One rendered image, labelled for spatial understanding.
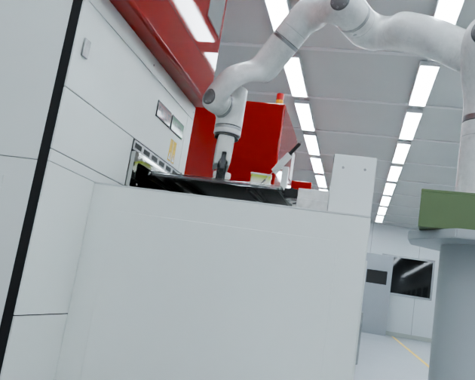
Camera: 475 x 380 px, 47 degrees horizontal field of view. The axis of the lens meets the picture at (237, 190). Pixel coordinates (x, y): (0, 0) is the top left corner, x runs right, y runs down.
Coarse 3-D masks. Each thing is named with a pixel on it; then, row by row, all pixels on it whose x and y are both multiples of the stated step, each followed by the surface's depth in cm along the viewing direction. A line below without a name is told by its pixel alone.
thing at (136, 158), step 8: (136, 152) 146; (136, 160) 146; (144, 160) 151; (128, 168) 144; (144, 168) 155; (152, 168) 158; (160, 168) 163; (128, 176) 144; (128, 184) 144; (136, 184) 148; (144, 184) 153
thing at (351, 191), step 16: (336, 160) 123; (352, 160) 123; (368, 160) 122; (336, 176) 123; (352, 176) 122; (368, 176) 121; (336, 192) 122; (352, 192) 121; (368, 192) 120; (336, 208) 121; (352, 208) 120; (368, 208) 120
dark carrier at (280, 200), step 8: (168, 184) 161; (176, 184) 159; (192, 184) 154; (200, 184) 152; (208, 184) 150; (216, 184) 148; (184, 192) 172; (200, 192) 167; (208, 192) 165; (216, 192) 162; (224, 192) 160; (232, 192) 158; (240, 192) 156; (264, 192) 149; (272, 192) 147; (248, 200) 167; (264, 200) 162; (272, 200) 160; (280, 200) 157
